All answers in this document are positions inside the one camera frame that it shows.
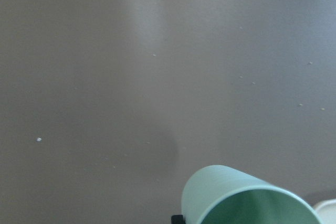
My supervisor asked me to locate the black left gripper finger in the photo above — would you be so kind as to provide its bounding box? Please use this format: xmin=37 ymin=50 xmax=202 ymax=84
xmin=171 ymin=215 xmax=184 ymax=224

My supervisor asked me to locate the mint green plastic cup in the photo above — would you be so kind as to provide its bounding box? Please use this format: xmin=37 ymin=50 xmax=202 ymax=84
xmin=181 ymin=165 xmax=322 ymax=223

